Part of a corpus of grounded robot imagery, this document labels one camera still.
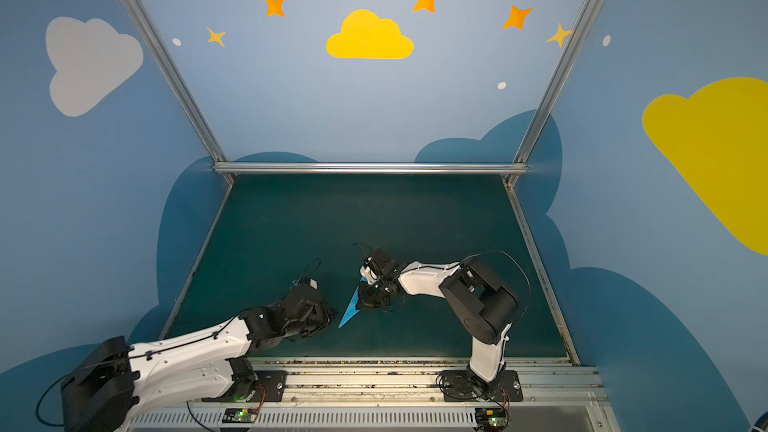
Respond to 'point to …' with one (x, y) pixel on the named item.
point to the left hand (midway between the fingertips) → (344, 317)
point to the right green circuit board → (490, 418)
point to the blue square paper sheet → (352, 310)
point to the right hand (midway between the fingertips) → (356, 305)
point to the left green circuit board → (247, 415)
